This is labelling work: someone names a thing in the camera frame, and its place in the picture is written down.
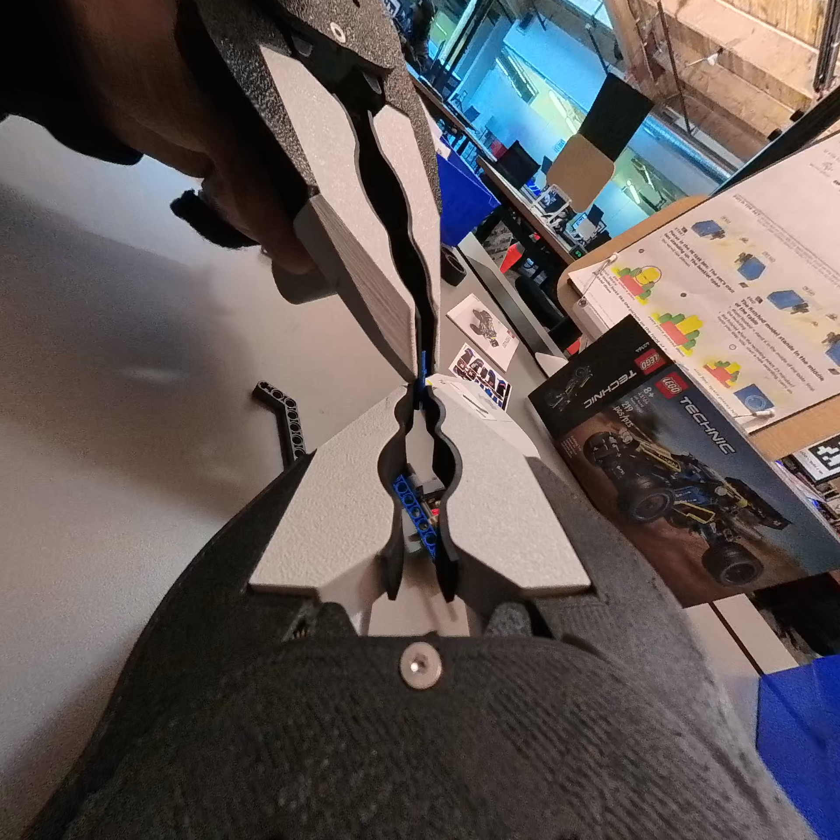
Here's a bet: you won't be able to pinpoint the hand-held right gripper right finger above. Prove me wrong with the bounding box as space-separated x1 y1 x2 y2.
425 382 593 632

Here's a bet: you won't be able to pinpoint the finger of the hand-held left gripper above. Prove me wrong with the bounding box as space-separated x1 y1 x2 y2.
369 67 441 370
259 43 422 383

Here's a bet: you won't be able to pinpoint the cardboard instruction board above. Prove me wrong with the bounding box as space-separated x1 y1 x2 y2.
556 128 840 460

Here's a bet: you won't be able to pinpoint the open instruction booklet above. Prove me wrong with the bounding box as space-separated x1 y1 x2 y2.
430 374 509 421

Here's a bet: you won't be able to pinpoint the blue plastic bin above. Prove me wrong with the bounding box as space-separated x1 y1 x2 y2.
755 653 840 840
436 154 500 247

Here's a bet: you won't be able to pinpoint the person's left hand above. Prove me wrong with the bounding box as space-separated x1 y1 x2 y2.
66 0 319 277

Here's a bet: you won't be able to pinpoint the printed marker tag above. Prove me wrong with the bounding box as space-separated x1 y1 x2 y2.
793 433 840 487

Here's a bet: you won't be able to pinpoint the person's left forearm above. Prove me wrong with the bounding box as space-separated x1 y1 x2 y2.
0 0 142 165

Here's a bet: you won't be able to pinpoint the black and tan panel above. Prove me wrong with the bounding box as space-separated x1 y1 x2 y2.
546 71 657 212

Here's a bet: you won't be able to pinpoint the black bent lego beam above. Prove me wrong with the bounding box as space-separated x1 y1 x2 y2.
252 381 307 470

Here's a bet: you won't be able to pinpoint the sticker sheet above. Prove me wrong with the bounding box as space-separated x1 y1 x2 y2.
448 343 513 411

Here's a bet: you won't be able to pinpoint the closed instruction booklet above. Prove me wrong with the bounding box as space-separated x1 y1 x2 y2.
446 292 521 371

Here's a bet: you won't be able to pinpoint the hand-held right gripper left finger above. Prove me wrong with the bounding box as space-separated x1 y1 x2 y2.
248 382 417 636

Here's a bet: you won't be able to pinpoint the lego set box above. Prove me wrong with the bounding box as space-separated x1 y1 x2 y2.
528 314 840 608

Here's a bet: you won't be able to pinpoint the partly built lego assembly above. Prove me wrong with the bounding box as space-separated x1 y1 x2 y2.
392 461 454 564

